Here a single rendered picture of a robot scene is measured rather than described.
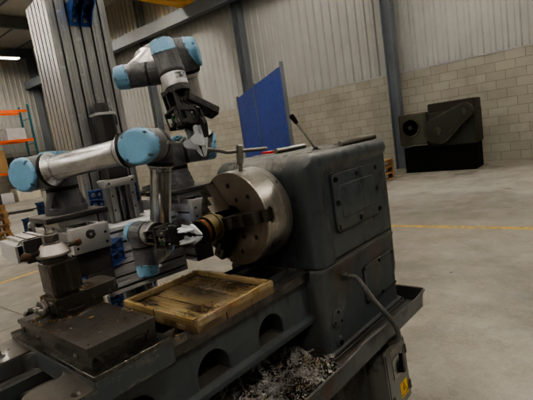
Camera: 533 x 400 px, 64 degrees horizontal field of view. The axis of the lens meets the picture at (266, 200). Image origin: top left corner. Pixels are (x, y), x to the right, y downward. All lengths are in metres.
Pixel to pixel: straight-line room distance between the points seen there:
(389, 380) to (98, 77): 1.73
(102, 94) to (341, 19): 11.12
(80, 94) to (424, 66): 10.32
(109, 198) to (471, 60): 10.20
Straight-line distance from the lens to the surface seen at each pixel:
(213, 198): 1.42
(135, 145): 1.41
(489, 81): 11.29
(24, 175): 1.63
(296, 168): 1.42
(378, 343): 1.68
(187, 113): 1.28
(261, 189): 1.34
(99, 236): 1.65
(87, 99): 2.02
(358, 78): 12.44
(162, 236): 1.36
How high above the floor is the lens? 1.33
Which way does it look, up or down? 8 degrees down
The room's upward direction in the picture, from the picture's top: 9 degrees counter-clockwise
